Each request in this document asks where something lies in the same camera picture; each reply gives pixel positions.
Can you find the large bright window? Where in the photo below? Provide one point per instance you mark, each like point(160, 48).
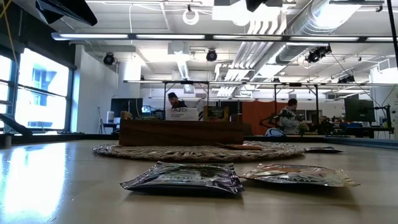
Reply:
point(40, 102)

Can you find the black workstation frame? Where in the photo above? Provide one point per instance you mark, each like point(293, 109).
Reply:
point(186, 82)

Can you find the person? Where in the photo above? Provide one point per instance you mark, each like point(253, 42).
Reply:
point(175, 101)
point(290, 116)

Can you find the thin black pole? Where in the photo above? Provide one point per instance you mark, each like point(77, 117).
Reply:
point(393, 29)

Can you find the grey metal post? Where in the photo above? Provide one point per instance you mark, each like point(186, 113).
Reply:
point(7, 141)

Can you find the wooden three-compartment tray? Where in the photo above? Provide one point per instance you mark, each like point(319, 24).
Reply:
point(180, 133)

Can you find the round woven placemat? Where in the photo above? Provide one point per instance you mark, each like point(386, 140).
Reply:
point(199, 154)

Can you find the blue white ball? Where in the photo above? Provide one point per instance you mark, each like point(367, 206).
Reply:
point(274, 132)

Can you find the black ceiling camera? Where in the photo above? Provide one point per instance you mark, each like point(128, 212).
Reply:
point(211, 55)
point(317, 54)
point(109, 58)

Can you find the white orange tea packet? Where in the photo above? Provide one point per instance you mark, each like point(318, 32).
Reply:
point(182, 115)

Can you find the orange partition wall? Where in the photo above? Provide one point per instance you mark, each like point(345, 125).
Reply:
point(259, 112)

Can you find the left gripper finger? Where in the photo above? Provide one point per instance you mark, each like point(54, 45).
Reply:
point(71, 11)

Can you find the overhead LED light bar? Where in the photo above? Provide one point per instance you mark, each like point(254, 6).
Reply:
point(171, 36)

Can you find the black computer monitor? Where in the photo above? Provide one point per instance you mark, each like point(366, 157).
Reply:
point(359, 110)
point(126, 107)

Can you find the black slanted bar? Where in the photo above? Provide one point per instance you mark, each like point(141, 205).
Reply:
point(14, 124)

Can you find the silver ventilation duct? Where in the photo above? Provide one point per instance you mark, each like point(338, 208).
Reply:
point(314, 21)

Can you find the black aluminium table frame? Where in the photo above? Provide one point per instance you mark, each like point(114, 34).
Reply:
point(62, 137)

